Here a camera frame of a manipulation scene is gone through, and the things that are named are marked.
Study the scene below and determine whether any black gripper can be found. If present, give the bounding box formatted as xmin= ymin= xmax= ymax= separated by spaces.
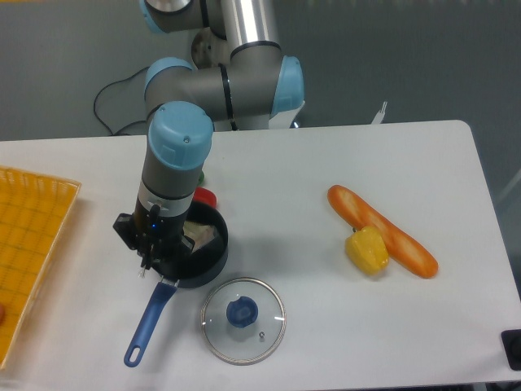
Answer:
xmin=112 ymin=200 xmax=195 ymax=261

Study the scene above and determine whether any toast slice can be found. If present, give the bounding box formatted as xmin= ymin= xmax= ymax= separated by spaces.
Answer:
xmin=183 ymin=221 xmax=217 ymax=253

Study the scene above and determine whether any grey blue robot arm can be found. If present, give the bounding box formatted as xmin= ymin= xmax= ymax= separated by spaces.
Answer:
xmin=114 ymin=1 xmax=304 ymax=268

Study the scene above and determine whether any glass lid blue knob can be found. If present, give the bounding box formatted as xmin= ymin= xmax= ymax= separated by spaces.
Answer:
xmin=200 ymin=277 xmax=287 ymax=366

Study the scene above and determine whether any yellow plastic basket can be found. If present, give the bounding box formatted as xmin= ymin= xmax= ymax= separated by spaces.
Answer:
xmin=1 ymin=166 xmax=81 ymax=369

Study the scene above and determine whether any yellow bell pepper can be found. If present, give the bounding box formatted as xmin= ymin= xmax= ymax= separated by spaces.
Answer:
xmin=344 ymin=226 xmax=389 ymax=276

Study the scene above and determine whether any orange baguette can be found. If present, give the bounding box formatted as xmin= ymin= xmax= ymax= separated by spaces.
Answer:
xmin=327 ymin=185 xmax=439 ymax=279

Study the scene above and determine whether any black device at edge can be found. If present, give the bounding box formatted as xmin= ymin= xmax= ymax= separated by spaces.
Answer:
xmin=501 ymin=329 xmax=521 ymax=371

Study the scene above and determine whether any black pot blue handle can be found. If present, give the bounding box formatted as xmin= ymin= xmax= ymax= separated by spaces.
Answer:
xmin=124 ymin=201 xmax=228 ymax=367

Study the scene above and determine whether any black cable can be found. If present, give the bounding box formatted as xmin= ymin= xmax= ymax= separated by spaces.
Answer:
xmin=93 ymin=65 xmax=155 ymax=136

